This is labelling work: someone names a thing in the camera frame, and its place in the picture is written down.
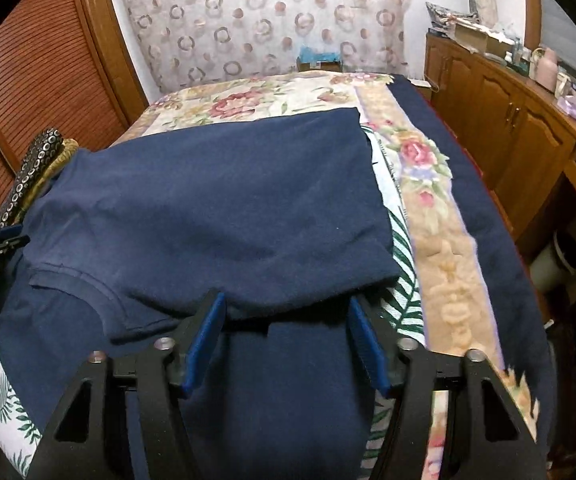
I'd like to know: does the box with blue bag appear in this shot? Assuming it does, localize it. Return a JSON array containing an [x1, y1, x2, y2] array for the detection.
[[295, 45, 343, 73]]

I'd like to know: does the cardboard box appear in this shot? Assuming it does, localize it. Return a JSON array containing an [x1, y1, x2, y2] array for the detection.
[[454, 16, 508, 53]]

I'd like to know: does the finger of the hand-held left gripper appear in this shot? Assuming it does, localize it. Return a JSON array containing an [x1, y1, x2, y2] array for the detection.
[[0, 224, 31, 267]]

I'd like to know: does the white cylindrical bin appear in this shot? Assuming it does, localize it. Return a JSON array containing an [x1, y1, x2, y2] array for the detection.
[[528, 232, 576, 293]]

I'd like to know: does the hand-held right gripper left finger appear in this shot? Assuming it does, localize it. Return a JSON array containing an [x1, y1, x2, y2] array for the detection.
[[23, 287, 227, 480]]

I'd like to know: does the navy t-shirt with orange print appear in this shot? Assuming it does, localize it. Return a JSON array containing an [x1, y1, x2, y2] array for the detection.
[[0, 107, 403, 480]]

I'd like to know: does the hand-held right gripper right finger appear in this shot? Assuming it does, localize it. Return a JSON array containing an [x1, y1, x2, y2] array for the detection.
[[348, 294, 548, 480]]

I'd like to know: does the wooden sideboard cabinet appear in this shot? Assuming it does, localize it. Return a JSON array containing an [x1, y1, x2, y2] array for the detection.
[[424, 30, 576, 311]]

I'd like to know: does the floral blanket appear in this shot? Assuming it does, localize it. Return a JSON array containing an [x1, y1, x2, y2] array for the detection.
[[110, 71, 541, 480]]

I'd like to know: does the navy circle-patterned pillow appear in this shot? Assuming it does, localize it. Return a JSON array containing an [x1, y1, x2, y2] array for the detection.
[[0, 129, 81, 231]]

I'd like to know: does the wooden louvered wardrobe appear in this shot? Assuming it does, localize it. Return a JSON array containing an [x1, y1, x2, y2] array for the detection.
[[0, 0, 149, 231]]

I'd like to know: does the white leaf-print cover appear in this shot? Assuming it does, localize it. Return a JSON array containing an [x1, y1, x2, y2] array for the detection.
[[0, 130, 426, 480]]

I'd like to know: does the pink bottle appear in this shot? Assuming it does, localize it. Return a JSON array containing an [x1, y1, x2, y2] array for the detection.
[[538, 46, 558, 92]]

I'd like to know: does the sheer ring-patterned curtain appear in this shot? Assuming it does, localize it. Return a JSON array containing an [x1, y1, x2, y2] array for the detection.
[[108, 0, 416, 93]]

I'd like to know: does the floral cushion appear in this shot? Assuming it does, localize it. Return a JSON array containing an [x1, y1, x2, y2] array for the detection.
[[425, 1, 468, 28]]

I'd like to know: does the navy bedsheet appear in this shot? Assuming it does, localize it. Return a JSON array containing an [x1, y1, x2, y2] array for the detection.
[[388, 74, 558, 471]]

